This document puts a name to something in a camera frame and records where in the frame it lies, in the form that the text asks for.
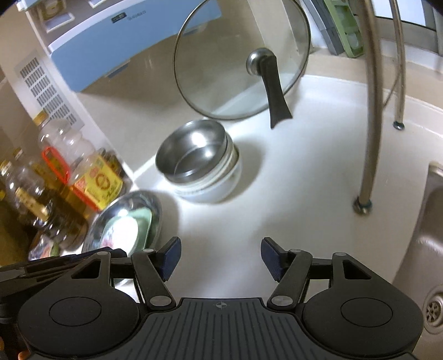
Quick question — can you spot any yellow label soy sauce bottle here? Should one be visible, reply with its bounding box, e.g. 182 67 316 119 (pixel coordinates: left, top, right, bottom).
33 112 124 212

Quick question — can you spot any green dish on plate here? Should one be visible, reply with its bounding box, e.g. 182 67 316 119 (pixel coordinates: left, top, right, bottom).
101 208 153 255

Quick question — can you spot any stainless steel bowl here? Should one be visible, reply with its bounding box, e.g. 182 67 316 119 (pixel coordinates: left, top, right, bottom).
155 119 228 184

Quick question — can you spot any steel rack leg near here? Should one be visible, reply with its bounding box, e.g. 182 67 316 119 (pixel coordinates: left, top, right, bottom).
353 0 383 216

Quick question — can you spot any glass pot lid black handle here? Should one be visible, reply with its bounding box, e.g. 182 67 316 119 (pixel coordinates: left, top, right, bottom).
173 1 311 127

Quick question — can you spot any stainless steel sink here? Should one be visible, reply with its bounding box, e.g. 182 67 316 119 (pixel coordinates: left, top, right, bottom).
393 162 443 335

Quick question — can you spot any plastic bag of food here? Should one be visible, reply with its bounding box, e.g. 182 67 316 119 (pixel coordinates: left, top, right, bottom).
28 234 61 261

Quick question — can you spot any blue white wall appliance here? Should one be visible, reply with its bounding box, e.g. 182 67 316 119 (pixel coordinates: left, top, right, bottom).
17 1 200 92

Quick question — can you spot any green plastic cutting board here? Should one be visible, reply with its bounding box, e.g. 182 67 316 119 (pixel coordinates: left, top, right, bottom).
324 0 364 58

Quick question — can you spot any cooking oil bottle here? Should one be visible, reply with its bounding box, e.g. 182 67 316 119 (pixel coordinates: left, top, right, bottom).
0 148 87 250

